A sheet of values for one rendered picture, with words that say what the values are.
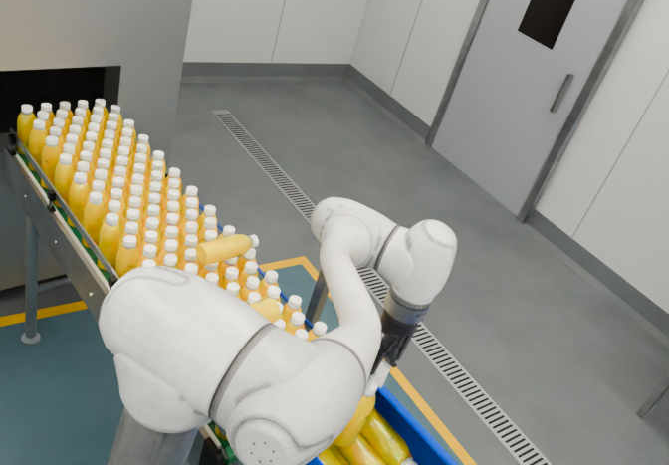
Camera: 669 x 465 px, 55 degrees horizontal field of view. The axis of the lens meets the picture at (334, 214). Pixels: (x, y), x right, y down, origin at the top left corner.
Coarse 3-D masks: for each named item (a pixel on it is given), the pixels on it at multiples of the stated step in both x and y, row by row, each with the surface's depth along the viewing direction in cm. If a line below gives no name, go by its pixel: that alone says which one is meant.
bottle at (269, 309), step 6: (264, 300) 182; (270, 300) 182; (252, 306) 178; (258, 306) 179; (264, 306) 180; (270, 306) 180; (276, 306) 181; (258, 312) 177; (264, 312) 178; (270, 312) 180; (276, 312) 181; (270, 318) 180; (276, 318) 181
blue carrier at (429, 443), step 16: (384, 400) 169; (384, 416) 171; (400, 416) 166; (400, 432) 167; (416, 432) 162; (416, 448) 164; (432, 448) 148; (320, 464) 149; (432, 464) 161; (448, 464) 146
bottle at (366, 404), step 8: (360, 400) 143; (368, 400) 143; (360, 408) 144; (368, 408) 144; (360, 416) 145; (368, 416) 147; (352, 424) 146; (360, 424) 147; (344, 432) 148; (352, 432) 148; (336, 440) 151; (344, 440) 150; (352, 440) 151
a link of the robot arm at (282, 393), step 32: (256, 352) 71; (288, 352) 73; (320, 352) 77; (224, 384) 70; (256, 384) 69; (288, 384) 69; (320, 384) 71; (352, 384) 76; (224, 416) 71; (256, 416) 66; (288, 416) 66; (320, 416) 69; (352, 416) 77; (256, 448) 66; (288, 448) 66; (320, 448) 70
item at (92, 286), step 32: (32, 192) 241; (32, 224) 256; (64, 224) 227; (32, 256) 265; (64, 256) 228; (32, 288) 274; (96, 288) 210; (32, 320) 285; (96, 320) 216; (192, 448) 178
